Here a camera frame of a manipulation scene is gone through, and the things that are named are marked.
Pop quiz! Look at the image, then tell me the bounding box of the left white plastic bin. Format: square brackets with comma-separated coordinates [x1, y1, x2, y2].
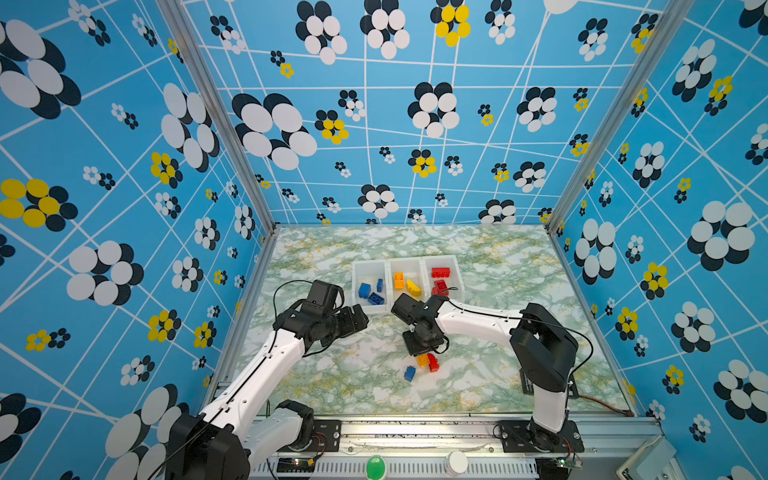
[352, 260, 390, 316]

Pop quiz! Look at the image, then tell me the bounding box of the green push button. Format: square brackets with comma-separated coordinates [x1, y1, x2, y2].
[365, 456, 387, 480]

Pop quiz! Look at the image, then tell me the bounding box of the red curved lego brick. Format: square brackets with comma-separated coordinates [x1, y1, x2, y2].
[427, 354, 440, 373]

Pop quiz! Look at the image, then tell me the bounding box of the small blue lego brick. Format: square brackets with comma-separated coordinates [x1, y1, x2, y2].
[404, 366, 416, 382]

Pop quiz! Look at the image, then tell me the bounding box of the blue square lego brick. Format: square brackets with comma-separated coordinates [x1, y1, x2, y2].
[368, 292, 386, 305]

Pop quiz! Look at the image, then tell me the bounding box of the red arched lego brick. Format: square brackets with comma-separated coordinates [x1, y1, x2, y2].
[432, 279, 450, 296]

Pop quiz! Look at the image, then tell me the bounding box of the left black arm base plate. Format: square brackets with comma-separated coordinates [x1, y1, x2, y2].
[283, 419, 342, 453]

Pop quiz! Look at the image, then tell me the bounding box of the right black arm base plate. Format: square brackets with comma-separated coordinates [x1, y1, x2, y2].
[492, 420, 585, 455]

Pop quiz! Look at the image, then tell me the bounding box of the right white plastic bin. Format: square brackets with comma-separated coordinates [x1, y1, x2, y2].
[424, 255, 466, 301]

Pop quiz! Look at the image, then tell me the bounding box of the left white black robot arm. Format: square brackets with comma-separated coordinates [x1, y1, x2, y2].
[149, 280, 369, 479]

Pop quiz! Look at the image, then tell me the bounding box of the white round knob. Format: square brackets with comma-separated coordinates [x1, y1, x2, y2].
[444, 450, 469, 476]

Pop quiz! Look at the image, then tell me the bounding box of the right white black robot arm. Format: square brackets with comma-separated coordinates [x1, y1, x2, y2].
[391, 294, 579, 435]

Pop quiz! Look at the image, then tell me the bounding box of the aluminium front rail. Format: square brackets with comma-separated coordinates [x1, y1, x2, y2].
[251, 413, 662, 479]

